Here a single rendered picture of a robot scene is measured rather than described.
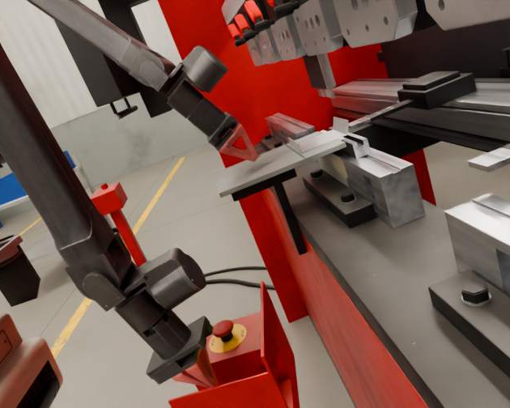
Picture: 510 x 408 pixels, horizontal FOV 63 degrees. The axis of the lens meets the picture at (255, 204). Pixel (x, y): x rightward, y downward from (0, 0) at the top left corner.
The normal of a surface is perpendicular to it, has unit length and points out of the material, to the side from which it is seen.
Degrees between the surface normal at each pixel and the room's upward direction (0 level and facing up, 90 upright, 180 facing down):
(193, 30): 90
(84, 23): 76
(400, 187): 90
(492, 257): 90
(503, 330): 0
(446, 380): 0
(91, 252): 92
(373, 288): 0
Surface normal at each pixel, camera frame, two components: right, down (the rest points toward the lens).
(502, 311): -0.35, -0.88
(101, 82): 0.08, 0.31
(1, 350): 0.98, -0.20
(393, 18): -0.92, 0.38
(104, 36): -0.18, 0.15
